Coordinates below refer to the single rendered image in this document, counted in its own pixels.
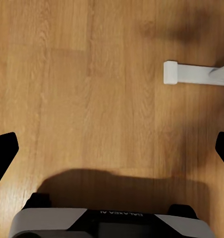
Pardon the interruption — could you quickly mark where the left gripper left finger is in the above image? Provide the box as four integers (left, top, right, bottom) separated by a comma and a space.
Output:
0, 132, 19, 180

